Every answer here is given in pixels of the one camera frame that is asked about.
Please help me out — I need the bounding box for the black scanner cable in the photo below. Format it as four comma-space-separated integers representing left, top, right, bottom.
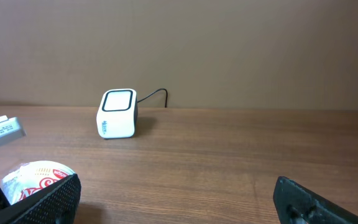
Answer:
137, 88, 169, 109

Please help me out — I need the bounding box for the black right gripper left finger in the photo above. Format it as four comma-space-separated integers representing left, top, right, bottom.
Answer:
0, 174, 81, 224

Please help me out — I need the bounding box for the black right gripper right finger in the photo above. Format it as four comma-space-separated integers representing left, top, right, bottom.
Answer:
273, 176, 358, 224

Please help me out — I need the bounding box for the cup noodles container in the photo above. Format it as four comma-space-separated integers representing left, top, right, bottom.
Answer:
2, 161, 75, 205

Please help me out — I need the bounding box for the white barcode scanner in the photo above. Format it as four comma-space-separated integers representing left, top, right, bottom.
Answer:
96, 88, 138, 139

